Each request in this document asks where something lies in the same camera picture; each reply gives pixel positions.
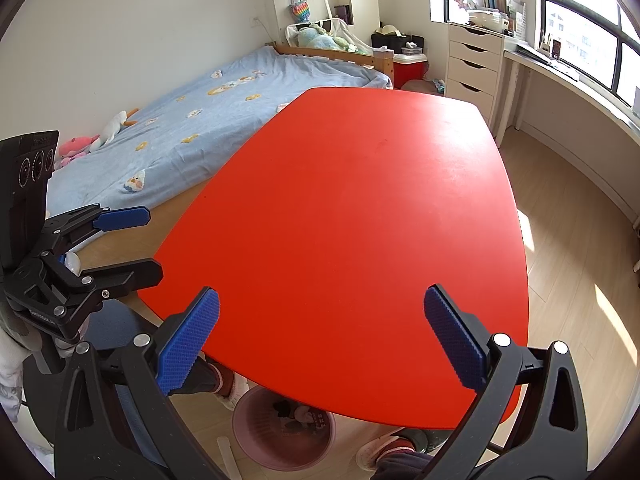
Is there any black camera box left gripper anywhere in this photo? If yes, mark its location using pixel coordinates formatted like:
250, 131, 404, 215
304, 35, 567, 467
1, 130, 58, 275

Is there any white drawer cabinet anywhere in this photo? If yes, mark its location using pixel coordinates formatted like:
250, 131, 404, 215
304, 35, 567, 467
445, 24, 506, 129

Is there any white duck plush toy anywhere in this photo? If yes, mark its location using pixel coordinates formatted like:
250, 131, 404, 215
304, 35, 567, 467
89, 108, 138, 153

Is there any pink trash bin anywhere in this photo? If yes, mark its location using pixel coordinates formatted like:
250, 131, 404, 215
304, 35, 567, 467
232, 386, 336, 472

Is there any red storage box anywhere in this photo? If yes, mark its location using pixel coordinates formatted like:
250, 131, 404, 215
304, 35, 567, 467
394, 53, 428, 89

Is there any bed with blue sheet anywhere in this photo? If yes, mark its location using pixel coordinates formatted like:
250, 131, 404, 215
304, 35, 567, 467
47, 46, 392, 214

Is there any pink plush toy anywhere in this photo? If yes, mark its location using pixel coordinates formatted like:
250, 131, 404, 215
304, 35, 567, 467
54, 136, 99, 169

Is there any green blue plush pile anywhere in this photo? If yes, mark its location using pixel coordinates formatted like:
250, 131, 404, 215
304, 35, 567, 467
285, 18, 373, 55

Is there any red table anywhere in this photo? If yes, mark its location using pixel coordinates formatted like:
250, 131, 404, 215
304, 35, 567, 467
141, 88, 528, 428

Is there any rainbow hanging toy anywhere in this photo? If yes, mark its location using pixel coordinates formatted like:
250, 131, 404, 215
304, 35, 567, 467
290, 0, 310, 23

